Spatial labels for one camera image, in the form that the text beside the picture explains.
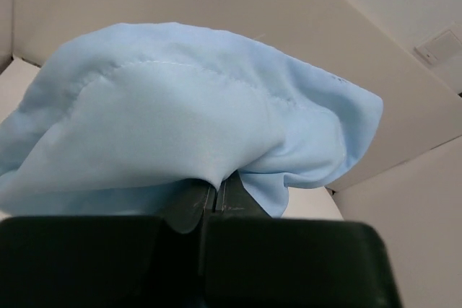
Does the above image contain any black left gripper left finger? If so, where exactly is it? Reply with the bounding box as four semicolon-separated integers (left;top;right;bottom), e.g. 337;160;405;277
166;184;217;233

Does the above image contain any light blue pillowcase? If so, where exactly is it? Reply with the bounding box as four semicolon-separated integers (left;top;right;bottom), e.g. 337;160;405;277
1;23;383;217

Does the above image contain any white wall switch plate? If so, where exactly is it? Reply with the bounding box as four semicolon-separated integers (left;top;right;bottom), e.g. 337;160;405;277
414;24;461;66

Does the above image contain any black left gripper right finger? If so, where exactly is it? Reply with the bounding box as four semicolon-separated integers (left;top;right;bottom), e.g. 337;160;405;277
215;173;270;218

